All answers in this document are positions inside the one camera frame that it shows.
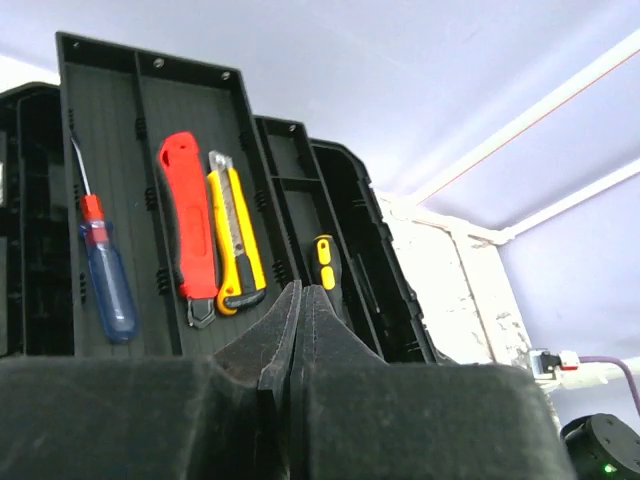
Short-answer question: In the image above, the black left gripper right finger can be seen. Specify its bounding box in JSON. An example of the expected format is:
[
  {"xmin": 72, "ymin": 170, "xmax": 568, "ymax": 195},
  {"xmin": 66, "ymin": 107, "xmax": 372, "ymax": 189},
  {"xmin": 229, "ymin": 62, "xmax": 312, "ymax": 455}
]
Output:
[{"xmin": 290, "ymin": 286, "xmax": 574, "ymax": 479}]

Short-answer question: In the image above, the white pvc pipe frame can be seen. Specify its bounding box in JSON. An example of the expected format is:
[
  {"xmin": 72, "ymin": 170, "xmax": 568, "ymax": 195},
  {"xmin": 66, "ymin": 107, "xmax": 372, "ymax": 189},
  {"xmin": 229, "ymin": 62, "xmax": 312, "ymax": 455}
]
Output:
[{"xmin": 379, "ymin": 29, "xmax": 640, "ymax": 391}]

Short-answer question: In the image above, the yellow utility knife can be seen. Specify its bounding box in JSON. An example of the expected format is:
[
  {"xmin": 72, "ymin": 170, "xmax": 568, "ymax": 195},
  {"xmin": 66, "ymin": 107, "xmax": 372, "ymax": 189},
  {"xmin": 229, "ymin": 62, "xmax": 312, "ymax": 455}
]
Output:
[{"xmin": 207, "ymin": 150, "xmax": 267, "ymax": 316}]

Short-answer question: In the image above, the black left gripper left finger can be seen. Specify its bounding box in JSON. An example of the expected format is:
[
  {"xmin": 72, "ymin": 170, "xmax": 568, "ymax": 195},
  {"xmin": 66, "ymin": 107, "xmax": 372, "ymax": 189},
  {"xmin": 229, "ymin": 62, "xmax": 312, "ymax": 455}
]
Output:
[{"xmin": 1, "ymin": 281, "xmax": 302, "ymax": 479}]

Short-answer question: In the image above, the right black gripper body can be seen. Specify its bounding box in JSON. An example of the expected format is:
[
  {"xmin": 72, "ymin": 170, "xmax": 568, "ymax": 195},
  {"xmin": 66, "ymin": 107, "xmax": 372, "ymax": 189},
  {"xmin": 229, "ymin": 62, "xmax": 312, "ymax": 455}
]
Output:
[{"xmin": 560, "ymin": 413, "xmax": 640, "ymax": 480}]

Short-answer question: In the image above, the black yellow flat screwdriver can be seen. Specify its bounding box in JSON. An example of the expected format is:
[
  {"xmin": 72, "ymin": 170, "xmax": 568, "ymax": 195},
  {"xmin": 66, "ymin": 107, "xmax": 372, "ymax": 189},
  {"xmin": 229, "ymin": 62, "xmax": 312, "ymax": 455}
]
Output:
[{"xmin": 309, "ymin": 233, "xmax": 351, "ymax": 328}]

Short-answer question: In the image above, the black plastic toolbox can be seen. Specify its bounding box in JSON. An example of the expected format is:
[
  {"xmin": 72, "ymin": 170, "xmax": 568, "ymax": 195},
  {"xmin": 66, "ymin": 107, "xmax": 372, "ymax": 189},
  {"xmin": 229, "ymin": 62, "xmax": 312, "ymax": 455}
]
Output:
[{"xmin": 1, "ymin": 33, "xmax": 444, "ymax": 363}]

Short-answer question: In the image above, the blue clear-handled screwdriver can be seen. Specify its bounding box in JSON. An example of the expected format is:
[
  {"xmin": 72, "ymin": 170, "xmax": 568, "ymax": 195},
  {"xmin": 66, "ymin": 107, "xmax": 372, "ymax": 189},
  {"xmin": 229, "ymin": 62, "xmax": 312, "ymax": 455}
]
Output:
[{"xmin": 70, "ymin": 132, "xmax": 139, "ymax": 343}]

